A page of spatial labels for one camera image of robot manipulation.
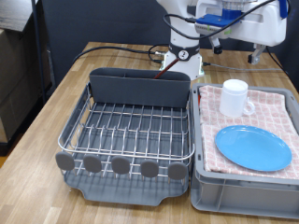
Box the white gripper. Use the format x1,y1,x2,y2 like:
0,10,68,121
195,0,288,65

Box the brown wooden spoon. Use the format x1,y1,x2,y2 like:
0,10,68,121
152,57,181,80

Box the blue plastic plate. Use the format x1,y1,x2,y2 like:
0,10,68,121
214,124,293,173

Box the pink checkered dish towel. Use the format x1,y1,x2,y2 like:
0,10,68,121
198,84,299,181

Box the dish drying rack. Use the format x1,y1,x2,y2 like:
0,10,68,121
60,83,192,207

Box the white plastic mug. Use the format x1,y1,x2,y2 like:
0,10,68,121
219,78,256,119

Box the dark grey cutlery holder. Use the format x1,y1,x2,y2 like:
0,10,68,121
89,67,192,109

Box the grey plastic crate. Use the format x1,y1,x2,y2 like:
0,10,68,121
190,82,299,220

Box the wooden shelf board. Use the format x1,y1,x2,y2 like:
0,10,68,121
0,0,40,33

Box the grey cable on table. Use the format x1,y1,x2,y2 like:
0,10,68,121
202,62,283,73

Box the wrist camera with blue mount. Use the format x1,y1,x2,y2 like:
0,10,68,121
194,8,249,37

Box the black hanging cable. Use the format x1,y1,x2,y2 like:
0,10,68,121
265,46,291,77

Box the blue cable clip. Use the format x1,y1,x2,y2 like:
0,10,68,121
278,0,290,20

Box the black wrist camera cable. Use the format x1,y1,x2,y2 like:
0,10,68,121
162,0,276,40

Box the black cable on table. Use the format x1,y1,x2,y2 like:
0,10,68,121
73,43,171,65

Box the metal wire dish rack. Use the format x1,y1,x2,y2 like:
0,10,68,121
55,82,196,185

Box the black metal shelf post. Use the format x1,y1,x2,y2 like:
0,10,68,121
30,0,57,105

